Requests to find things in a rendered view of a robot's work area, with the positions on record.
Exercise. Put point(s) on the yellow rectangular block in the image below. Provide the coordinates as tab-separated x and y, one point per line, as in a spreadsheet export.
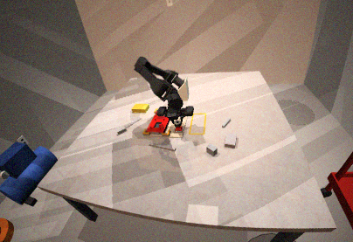
140	108

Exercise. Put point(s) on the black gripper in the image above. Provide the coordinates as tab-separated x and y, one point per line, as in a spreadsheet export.
186	111

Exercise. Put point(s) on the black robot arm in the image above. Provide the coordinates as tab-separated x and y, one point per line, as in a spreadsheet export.
160	86

